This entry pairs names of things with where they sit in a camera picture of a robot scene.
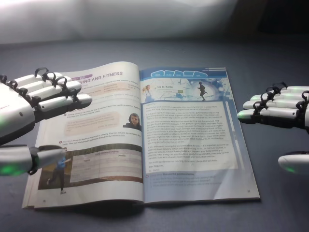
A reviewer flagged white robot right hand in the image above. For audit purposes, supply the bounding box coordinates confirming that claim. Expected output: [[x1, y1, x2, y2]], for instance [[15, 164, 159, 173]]
[[237, 82, 309, 175]]

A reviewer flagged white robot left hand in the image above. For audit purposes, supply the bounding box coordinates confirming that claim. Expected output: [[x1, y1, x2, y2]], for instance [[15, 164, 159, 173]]
[[0, 67, 93, 176]]

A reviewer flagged textbook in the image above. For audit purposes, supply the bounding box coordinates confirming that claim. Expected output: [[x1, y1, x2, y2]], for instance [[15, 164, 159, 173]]
[[21, 60, 262, 210]]

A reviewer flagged black curtain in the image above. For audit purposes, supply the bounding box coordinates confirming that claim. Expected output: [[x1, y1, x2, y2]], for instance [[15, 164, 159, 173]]
[[229, 0, 309, 37]]

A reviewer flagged white backdrop cloth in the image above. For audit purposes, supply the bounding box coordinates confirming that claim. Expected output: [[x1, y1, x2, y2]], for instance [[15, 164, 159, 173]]
[[0, 0, 244, 46]]

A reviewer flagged grey tablecloth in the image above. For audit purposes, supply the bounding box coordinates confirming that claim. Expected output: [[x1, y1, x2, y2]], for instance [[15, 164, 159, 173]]
[[0, 31, 309, 232]]

